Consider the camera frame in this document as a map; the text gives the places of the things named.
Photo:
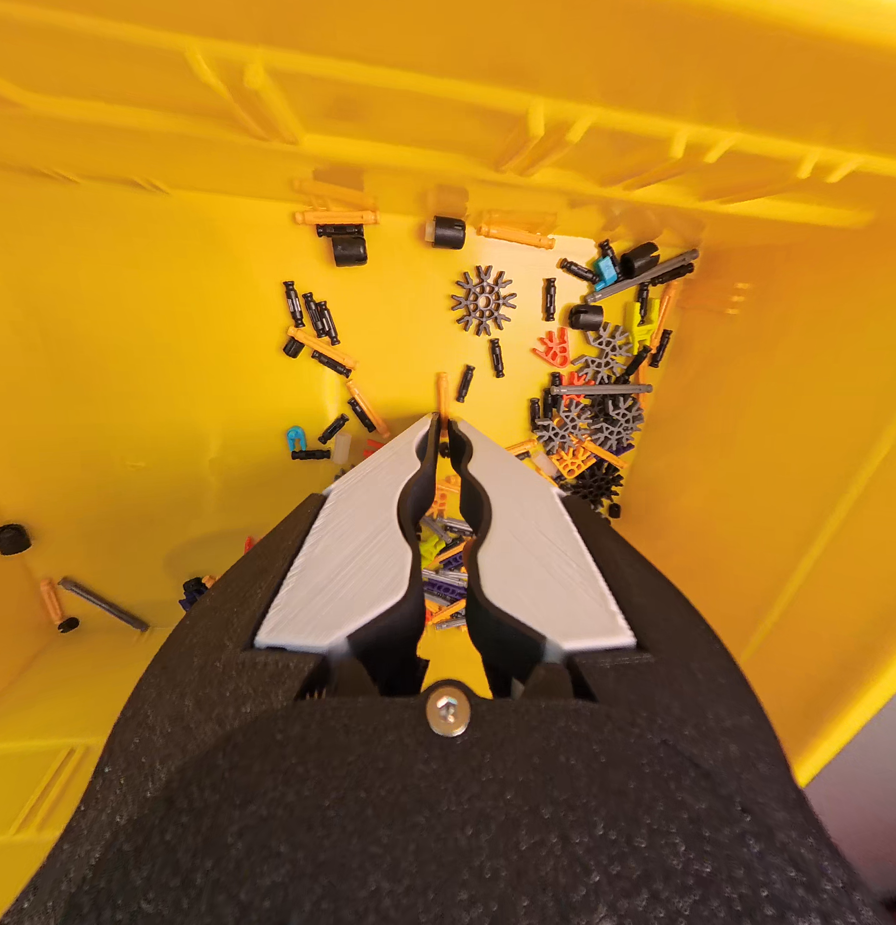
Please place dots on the yellow parts bin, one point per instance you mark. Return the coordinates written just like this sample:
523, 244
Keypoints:
129, 361

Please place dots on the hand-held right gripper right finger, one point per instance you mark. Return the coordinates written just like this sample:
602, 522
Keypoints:
556, 571

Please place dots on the grey toy rod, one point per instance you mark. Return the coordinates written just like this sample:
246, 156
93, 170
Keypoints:
104, 603

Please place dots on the black toy cap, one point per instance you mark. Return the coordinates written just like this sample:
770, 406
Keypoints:
12, 538

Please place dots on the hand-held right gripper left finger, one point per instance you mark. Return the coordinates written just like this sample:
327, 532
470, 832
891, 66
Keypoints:
339, 571

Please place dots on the short yellow toy rod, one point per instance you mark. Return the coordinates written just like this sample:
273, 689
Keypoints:
51, 598

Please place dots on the dark blue toy connector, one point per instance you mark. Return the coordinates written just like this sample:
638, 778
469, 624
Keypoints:
195, 589

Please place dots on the orange toy rod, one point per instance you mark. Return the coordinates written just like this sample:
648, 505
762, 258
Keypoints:
443, 394

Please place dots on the pile of toy parts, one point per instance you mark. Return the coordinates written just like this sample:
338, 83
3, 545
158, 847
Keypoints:
484, 300

